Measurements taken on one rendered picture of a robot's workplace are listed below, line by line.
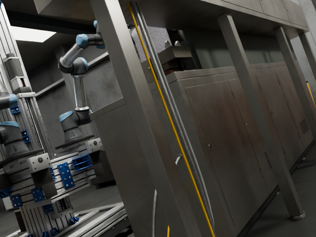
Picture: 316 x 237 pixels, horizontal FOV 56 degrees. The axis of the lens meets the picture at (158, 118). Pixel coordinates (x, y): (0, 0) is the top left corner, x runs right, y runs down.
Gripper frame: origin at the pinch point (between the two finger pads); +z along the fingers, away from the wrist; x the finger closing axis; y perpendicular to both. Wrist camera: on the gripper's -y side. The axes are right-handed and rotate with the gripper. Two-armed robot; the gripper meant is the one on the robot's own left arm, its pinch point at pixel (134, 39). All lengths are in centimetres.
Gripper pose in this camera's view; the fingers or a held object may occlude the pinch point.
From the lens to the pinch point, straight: 196.6
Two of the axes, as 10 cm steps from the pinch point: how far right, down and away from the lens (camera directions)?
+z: 7.8, 3.9, -5.0
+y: 2.2, -9.0, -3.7
